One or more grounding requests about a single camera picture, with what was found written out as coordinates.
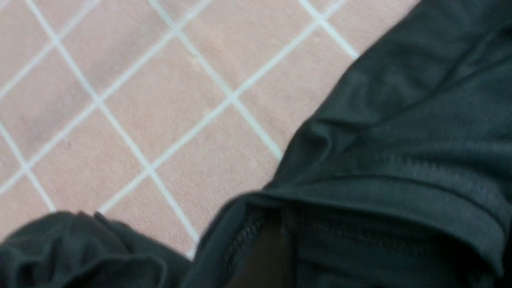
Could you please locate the dark gray long-sleeved shirt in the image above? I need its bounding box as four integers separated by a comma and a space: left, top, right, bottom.
1, 0, 512, 288

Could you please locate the pink checkered tablecloth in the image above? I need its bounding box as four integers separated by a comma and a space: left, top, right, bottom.
1, 0, 416, 258

